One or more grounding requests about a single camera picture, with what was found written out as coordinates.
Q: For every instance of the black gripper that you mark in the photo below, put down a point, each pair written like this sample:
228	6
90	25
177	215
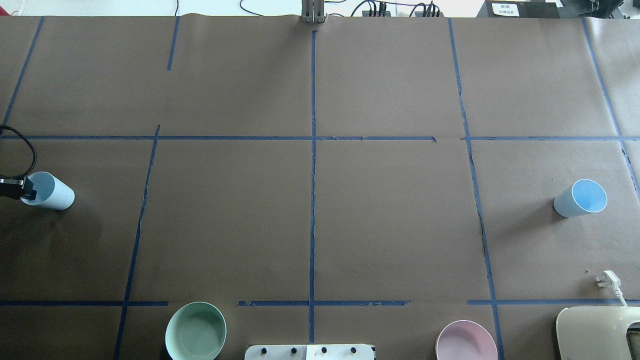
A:
28	194

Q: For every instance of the light blue cup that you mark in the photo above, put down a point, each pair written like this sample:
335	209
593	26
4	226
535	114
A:
51	193
583	197

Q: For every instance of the mint green bowl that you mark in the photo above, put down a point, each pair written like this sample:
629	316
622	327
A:
196	331

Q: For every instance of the pink bowl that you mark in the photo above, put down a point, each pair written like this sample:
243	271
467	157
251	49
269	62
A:
465	340

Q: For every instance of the black power adapter box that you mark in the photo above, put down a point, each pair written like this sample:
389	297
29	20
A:
527	9

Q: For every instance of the cream white toaster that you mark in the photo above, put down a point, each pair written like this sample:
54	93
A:
592	332

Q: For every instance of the aluminium frame post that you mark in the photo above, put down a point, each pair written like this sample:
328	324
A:
313	11

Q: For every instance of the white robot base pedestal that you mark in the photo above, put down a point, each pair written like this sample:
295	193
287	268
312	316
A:
349	351

